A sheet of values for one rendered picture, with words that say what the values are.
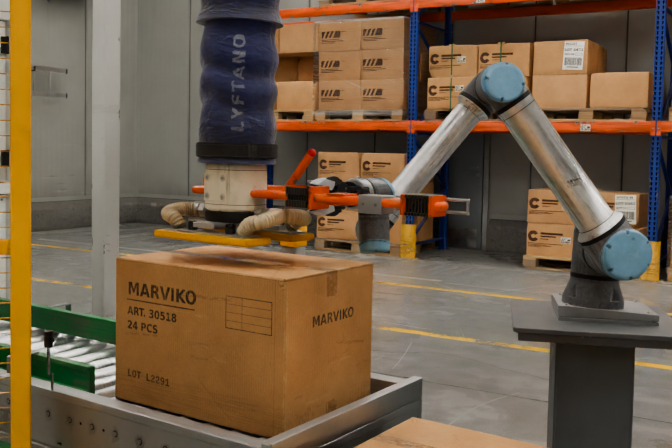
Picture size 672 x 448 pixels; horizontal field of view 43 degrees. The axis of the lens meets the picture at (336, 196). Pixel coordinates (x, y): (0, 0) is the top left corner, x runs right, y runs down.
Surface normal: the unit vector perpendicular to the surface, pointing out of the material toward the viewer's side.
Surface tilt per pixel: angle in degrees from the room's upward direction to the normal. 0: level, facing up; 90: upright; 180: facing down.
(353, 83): 90
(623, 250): 92
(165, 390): 90
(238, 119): 77
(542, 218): 91
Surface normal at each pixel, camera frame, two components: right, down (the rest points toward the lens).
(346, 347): 0.83, 0.05
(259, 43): 0.66, -0.18
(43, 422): -0.56, 0.04
